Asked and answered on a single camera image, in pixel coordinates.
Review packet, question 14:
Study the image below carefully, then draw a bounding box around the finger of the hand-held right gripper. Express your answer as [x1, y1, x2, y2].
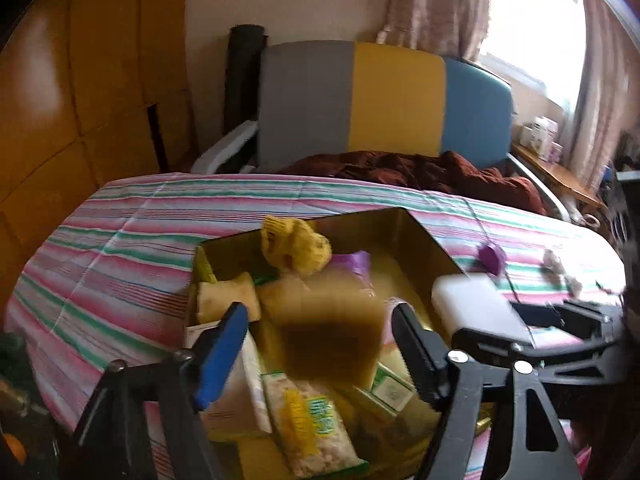
[452, 327, 626, 383]
[510, 300, 623, 336]

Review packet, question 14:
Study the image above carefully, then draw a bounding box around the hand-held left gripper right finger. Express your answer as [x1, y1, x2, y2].
[391, 304, 583, 480]

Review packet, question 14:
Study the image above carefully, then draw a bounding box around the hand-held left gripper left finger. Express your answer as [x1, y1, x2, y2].
[57, 301, 251, 480]

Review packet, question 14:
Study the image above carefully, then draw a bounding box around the green white carton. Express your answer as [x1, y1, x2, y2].
[370, 360, 417, 416]

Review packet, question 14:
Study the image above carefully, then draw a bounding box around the white foam block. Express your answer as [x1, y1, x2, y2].
[431, 272, 533, 346]

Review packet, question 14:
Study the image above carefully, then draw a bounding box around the brownish yellow sponge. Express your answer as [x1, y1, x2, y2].
[260, 276, 386, 386]

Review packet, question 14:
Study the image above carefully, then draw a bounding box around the purple snack packet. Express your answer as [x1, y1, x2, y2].
[331, 251, 373, 282]

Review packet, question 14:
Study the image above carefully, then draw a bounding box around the clear rice snack packet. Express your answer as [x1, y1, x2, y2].
[262, 370, 371, 478]

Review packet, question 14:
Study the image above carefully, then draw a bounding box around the gold tin box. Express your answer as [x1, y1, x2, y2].
[187, 208, 493, 480]

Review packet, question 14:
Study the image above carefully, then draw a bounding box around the yellow knitted pouch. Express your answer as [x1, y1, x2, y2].
[261, 215, 333, 276]

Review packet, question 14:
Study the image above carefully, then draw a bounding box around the small white crumpled item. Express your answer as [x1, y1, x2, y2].
[542, 249, 583, 296]

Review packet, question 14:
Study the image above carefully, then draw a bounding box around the white paper carton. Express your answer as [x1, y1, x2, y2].
[184, 320, 273, 441]

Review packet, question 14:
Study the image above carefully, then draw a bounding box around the pale yellow sponge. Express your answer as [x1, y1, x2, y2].
[196, 272, 262, 323]

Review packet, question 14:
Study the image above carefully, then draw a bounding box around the small purple container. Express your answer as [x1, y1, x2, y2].
[477, 242, 506, 276]

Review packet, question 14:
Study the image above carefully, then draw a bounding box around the black speaker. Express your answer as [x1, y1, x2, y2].
[604, 170, 640, 261]

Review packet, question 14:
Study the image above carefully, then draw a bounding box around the wooden side desk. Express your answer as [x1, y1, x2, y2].
[512, 142, 606, 211]

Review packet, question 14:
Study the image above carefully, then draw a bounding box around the striped tablecloth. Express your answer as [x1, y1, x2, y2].
[5, 172, 631, 480]

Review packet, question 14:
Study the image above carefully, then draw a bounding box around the dark red blanket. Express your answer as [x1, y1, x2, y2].
[277, 150, 548, 216]

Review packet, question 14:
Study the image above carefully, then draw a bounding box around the tall white box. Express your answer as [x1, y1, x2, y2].
[532, 116, 559, 153]

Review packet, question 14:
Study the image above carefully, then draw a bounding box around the pink curtain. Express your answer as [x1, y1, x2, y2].
[377, 0, 493, 63]
[565, 0, 632, 196]

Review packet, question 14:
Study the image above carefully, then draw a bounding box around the orange round object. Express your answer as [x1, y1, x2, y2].
[0, 432, 27, 467]

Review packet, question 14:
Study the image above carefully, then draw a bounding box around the grey yellow blue chair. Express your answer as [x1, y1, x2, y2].
[192, 40, 573, 223]

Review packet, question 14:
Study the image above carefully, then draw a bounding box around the window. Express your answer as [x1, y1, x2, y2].
[480, 0, 587, 106]

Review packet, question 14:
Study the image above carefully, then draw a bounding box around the wooden wardrobe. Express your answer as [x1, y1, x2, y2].
[0, 0, 196, 301]

